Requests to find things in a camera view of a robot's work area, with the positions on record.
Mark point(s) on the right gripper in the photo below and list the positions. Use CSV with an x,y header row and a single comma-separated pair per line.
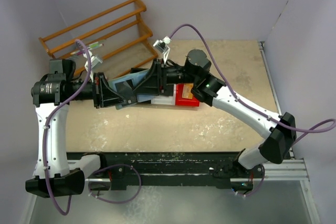
x,y
159,76

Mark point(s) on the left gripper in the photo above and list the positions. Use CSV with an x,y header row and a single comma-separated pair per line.
x,y
96,91

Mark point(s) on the green card holder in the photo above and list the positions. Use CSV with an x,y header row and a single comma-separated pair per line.
x,y
136,78

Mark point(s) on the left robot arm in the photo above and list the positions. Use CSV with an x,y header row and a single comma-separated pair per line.
x,y
54,176

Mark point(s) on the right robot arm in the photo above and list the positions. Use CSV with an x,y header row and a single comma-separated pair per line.
x,y
272,127

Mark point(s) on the orange credit card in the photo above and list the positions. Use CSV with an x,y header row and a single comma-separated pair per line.
x,y
186,92

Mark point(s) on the white plastic bin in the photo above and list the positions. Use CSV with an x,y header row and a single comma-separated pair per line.
x,y
167,96

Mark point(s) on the black plastic bin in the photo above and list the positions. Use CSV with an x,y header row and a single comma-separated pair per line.
x,y
136,70

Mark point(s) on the red plastic bin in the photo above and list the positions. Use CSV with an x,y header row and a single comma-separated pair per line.
x,y
179,101

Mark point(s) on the pens on rack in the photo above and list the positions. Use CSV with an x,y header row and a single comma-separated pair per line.
x,y
91,46

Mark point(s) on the wooden rack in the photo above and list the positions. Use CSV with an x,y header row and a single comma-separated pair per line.
x,y
108,30

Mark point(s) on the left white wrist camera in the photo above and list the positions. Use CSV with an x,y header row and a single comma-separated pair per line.
x,y
95,61

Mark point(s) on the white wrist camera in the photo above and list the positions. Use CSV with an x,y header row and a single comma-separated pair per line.
x,y
163,47
95,61

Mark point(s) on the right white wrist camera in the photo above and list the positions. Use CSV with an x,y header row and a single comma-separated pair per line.
x,y
163,47

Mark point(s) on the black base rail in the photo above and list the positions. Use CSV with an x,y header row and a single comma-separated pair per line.
x,y
200,169

